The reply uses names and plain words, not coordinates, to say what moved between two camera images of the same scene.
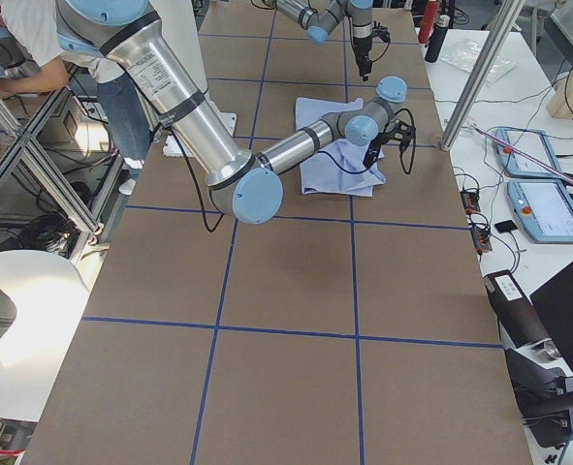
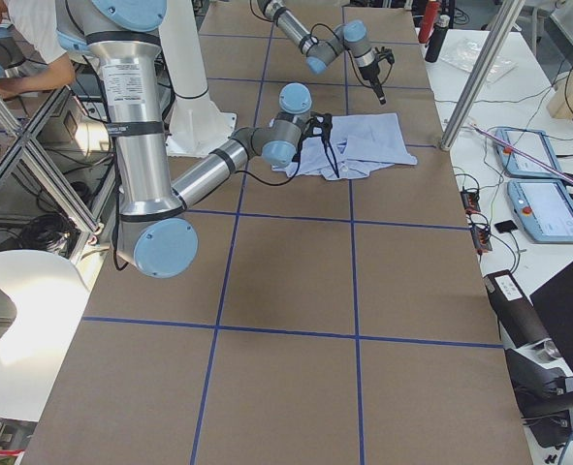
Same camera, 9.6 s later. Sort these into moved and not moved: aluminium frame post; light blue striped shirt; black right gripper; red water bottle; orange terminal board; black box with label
Moved: light blue striped shirt; black right gripper
Not moved: aluminium frame post; red water bottle; orange terminal board; black box with label
